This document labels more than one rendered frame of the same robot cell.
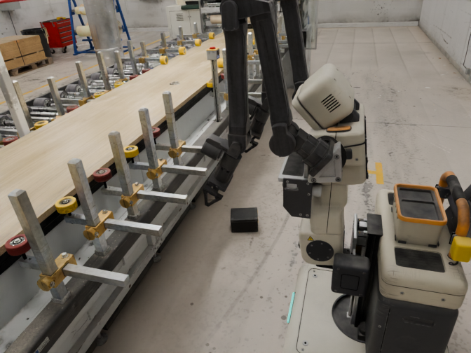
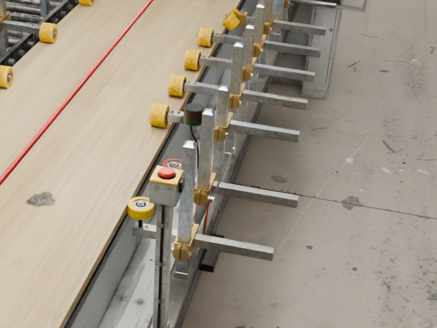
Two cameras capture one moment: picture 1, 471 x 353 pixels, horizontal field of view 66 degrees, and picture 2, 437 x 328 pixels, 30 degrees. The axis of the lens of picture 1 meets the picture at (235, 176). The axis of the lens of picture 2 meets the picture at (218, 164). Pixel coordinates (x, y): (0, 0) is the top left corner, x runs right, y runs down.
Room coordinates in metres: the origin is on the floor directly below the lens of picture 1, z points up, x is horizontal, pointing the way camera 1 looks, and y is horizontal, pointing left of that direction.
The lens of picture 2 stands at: (0.86, 0.24, 2.30)
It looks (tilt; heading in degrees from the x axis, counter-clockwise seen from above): 31 degrees down; 351
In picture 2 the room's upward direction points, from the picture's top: 5 degrees clockwise
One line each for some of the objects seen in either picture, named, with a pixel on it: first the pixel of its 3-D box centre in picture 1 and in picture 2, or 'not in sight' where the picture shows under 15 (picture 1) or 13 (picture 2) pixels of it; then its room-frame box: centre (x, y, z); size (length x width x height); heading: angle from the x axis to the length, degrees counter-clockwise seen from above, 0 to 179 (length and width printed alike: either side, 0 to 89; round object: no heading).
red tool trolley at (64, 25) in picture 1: (59, 36); not in sight; (10.44, 4.44, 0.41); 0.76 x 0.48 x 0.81; 168
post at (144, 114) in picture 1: (151, 154); not in sight; (1.63, 0.41, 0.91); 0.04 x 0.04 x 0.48; 72
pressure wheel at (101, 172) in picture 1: (104, 181); not in sight; (1.48, 0.62, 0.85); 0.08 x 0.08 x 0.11
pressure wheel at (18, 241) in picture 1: (22, 252); not in sight; (1.01, 0.77, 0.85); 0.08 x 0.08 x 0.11
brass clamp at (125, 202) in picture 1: (132, 195); not in sight; (1.42, 0.48, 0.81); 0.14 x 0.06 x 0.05; 162
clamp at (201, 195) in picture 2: not in sight; (203, 188); (3.08, -0.07, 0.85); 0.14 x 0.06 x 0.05; 162
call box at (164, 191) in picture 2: (213, 54); (166, 187); (2.57, 0.10, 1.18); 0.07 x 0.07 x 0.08; 72
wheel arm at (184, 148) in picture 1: (186, 148); not in sight; (1.89, 0.27, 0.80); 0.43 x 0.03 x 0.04; 72
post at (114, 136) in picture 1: (125, 181); not in sight; (1.40, 0.49, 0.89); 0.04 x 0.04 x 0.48; 72
